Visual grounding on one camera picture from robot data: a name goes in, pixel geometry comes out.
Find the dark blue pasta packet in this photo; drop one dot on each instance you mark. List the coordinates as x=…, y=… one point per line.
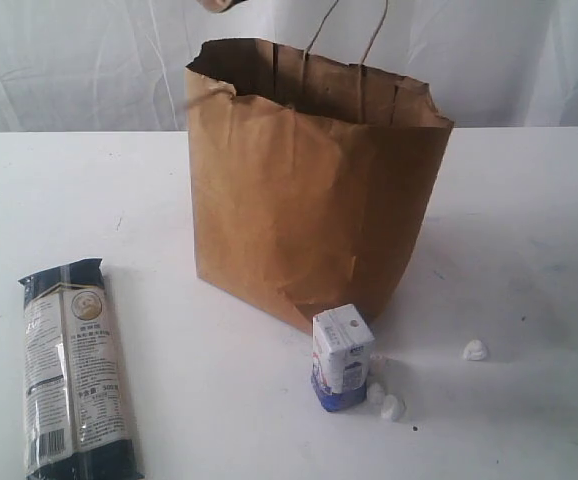
x=75, y=422

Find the small white milk carton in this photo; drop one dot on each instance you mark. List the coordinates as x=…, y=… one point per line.
x=342, y=347

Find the brown paper bag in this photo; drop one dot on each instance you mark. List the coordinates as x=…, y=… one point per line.
x=310, y=178

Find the brown stand-up coffee pouch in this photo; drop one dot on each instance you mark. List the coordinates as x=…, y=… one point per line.
x=219, y=6

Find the small white garlic clove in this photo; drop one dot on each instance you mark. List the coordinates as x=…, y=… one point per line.
x=376, y=393

